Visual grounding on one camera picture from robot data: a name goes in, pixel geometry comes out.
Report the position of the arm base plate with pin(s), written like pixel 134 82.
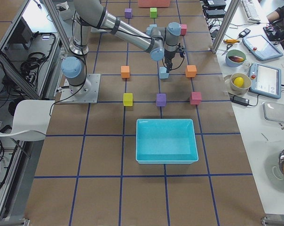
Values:
pixel 82 95

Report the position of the blue teach pendant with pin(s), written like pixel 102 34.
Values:
pixel 265 80
pixel 261 47

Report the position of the orange foam block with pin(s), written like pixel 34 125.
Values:
pixel 190 71
pixel 125 71

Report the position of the white chair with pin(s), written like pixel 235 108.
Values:
pixel 31 120

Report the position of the aluminium frame post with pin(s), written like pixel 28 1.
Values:
pixel 232 7

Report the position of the purple foam block left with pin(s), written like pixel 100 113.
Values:
pixel 128 13

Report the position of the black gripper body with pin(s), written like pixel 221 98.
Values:
pixel 168 55

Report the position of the light blue foam block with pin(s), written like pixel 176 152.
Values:
pixel 163 74
pixel 151 26

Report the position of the bowl with yellow lemon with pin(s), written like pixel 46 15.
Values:
pixel 238 83

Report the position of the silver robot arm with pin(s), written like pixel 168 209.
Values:
pixel 162 44

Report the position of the pink plastic bin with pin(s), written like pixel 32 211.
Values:
pixel 153 3

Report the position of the blue bowl with fruit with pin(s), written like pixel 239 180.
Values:
pixel 235 58

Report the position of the yellow foam block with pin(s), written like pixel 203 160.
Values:
pixel 128 99

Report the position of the crimson foam block back right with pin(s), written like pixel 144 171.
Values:
pixel 195 98

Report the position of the purple foam block right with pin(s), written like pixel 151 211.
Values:
pixel 161 99

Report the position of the crimson foam block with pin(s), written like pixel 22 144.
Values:
pixel 183 29
pixel 195 98

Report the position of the purple foam block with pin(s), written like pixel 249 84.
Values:
pixel 161 99
pixel 128 13

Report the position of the orange foam block back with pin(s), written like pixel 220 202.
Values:
pixel 190 71

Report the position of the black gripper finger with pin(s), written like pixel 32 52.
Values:
pixel 169 66

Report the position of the teal plastic bin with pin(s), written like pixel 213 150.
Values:
pixel 165 141

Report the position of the orange foam block front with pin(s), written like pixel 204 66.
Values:
pixel 125 71

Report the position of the green foam block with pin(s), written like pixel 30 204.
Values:
pixel 153 12

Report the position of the crimson foam block back left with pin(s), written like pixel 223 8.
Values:
pixel 183 29

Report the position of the black power adapter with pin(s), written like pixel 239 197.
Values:
pixel 239 100

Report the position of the brass yellow tool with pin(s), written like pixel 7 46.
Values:
pixel 231 41

